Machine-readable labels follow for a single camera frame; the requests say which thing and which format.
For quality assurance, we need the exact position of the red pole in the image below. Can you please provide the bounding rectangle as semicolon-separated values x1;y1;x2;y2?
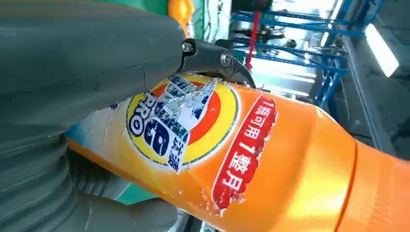
246;11;262;71

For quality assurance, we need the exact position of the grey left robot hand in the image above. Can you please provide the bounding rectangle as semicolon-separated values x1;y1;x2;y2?
0;0;257;232

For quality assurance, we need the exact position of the orange drink bottle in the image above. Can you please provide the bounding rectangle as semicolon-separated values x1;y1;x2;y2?
65;73;410;232
167;0;196;38

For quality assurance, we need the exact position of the ceiling light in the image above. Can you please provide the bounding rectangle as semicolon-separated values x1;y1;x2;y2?
365;24;399;77

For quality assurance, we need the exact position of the blue metal rack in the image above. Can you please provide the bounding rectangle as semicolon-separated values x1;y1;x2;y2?
230;0;385;110

